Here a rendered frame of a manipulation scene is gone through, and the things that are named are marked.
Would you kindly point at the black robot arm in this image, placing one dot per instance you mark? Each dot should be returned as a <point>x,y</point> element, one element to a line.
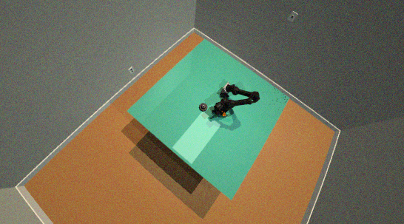
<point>228,104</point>

